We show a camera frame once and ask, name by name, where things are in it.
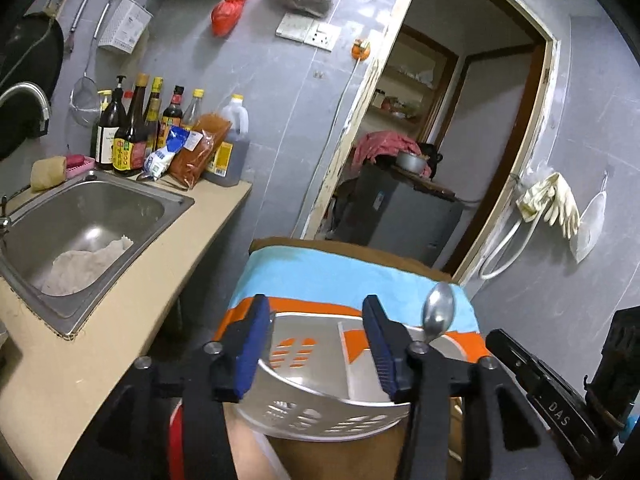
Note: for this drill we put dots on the yellow sponge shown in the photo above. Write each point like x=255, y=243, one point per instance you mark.
x=47, y=172

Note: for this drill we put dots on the small yellow capped bottle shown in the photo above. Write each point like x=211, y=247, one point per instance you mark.
x=104, y=97

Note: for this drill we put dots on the orange spice packet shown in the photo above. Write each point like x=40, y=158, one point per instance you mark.
x=200, y=150

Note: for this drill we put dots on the metal faucet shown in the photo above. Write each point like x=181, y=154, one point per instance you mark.
x=30, y=92

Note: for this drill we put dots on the metal spoon on counter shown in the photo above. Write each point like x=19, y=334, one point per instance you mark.
x=150, y=177

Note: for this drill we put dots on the wooden door frame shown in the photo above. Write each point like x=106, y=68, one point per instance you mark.
x=357, y=125

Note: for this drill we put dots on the dark bottle red cap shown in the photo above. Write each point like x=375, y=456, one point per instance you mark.
x=172, y=112

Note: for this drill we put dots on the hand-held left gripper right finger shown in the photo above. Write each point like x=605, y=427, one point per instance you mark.
x=382, y=355

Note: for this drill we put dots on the metal pot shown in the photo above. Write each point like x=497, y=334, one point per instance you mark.
x=409, y=161

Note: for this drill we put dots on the red plastic bag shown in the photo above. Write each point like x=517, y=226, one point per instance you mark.
x=227, y=12

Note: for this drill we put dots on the white hanging strainer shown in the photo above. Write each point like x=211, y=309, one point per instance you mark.
x=590, y=225

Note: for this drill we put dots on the blue and orange striped cloth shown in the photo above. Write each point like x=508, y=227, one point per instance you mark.
x=320, y=275

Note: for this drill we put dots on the large metal spoon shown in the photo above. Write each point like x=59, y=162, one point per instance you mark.
x=439, y=307

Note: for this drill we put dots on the dark grey cabinet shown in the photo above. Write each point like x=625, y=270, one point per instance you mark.
x=400, y=215

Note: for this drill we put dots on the dark pump bottle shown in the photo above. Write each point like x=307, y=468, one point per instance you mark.
x=107, y=135

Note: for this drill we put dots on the dark bottle yellow cap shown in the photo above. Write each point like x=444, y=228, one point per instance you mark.
x=154, y=110

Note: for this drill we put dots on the stainless steel sink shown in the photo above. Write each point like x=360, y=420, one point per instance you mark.
x=95, y=210

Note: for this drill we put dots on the white plastic utensil holder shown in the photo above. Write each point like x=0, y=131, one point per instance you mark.
x=320, y=360

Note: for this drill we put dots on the white rag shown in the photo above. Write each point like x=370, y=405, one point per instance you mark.
x=85, y=265

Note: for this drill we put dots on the soy sauce bottle yellow label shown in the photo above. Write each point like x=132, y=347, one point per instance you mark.
x=129, y=145

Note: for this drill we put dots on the wooden shelf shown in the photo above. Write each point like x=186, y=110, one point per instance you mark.
x=400, y=95

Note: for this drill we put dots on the large plastic jug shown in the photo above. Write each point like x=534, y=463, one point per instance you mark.
x=235, y=125

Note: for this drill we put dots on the white wall socket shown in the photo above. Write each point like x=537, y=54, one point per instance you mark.
x=324, y=37

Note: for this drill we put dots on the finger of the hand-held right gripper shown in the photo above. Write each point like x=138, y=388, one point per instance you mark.
x=545, y=395

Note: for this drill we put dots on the clear bottle yellow cap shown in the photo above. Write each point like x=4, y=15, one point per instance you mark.
x=192, y=110

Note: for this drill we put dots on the pink soap dish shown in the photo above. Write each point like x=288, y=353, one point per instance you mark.
x=80, y=165

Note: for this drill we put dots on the blue and white packet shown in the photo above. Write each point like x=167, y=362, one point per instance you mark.
x=167, y=152

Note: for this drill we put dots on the white box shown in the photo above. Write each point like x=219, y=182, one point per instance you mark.
x=125, y=25

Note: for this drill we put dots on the pink cloth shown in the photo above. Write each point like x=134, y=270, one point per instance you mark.
x=385, y=142

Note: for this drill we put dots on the orange wall hook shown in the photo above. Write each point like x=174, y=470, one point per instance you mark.
x=361, y=50

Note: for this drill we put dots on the cream rubber gloves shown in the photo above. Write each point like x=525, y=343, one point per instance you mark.
x=555, y=200

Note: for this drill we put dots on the metal mesh strainer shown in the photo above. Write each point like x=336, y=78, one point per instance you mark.
x=86, y=102

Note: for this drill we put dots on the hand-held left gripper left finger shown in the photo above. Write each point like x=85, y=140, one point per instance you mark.
x=252, y=347

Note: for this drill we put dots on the black wok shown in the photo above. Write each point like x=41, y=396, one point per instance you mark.
x=30, y=55

